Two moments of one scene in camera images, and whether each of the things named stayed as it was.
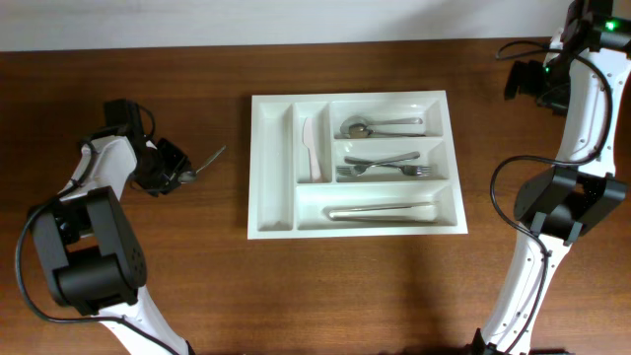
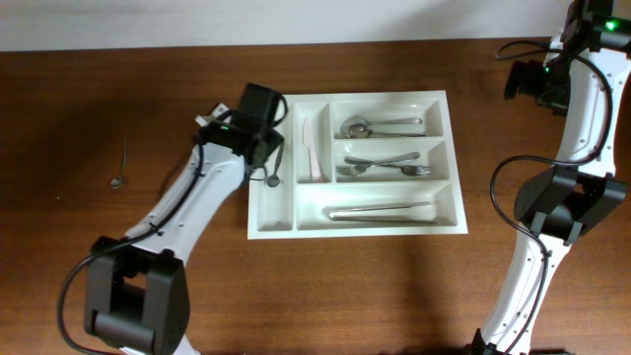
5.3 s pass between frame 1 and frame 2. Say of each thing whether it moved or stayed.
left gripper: moved
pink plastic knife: stayed
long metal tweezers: stayed
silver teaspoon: moved
